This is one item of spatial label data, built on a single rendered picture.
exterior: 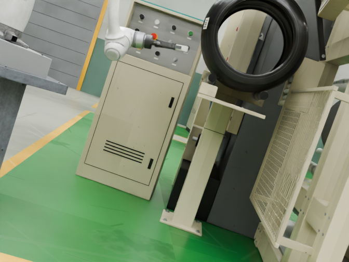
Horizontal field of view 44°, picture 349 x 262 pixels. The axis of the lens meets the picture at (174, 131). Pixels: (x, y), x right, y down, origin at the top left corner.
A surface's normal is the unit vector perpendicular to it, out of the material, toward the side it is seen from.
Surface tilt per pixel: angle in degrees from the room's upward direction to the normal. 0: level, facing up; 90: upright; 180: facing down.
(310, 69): 90
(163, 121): 90
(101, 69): 90
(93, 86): 90
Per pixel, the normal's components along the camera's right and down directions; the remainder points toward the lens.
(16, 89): 0.55, 0.26
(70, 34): 0.08, 0.12
